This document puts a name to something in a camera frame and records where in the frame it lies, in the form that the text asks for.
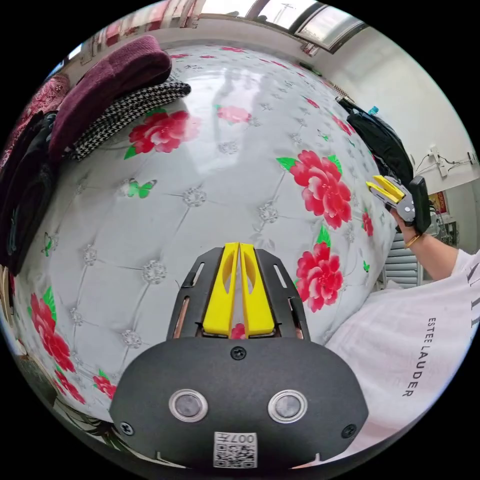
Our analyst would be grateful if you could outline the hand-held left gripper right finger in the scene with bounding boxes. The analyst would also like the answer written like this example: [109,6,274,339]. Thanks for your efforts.
[239,242,277,336]

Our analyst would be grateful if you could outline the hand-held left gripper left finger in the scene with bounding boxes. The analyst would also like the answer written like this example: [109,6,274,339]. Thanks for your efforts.
[202,242,240,336]

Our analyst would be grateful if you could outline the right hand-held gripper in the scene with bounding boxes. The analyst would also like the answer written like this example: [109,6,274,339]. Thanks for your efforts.
[365,174,418,229]

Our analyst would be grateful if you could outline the person's right forearm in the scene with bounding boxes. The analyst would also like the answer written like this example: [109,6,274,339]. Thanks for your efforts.
[402,232,461,283]

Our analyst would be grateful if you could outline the person's right hand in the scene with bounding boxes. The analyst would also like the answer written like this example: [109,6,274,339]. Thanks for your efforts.
[389,206,422,244]

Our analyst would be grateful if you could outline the black bag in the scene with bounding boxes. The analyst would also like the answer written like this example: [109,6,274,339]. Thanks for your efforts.
[334,95,416,188]

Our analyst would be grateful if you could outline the white power strip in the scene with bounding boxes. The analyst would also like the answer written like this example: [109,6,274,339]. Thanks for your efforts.
[427,145,452,178]

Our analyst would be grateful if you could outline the person's body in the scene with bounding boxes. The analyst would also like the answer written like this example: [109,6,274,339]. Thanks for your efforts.
[323,248,480,467]

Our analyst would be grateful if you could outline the window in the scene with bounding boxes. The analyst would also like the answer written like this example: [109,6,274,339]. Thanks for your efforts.
[257,0,370,53]

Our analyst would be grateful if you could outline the pile of clothes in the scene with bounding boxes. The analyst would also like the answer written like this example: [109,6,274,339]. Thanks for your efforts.
[0,35,193,278]

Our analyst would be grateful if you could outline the red patterned curtain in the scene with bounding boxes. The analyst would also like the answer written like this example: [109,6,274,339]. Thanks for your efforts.
[100,0,206,43]

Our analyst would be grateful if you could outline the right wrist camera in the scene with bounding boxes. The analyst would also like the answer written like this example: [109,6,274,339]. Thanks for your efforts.
[408,175,433,236]

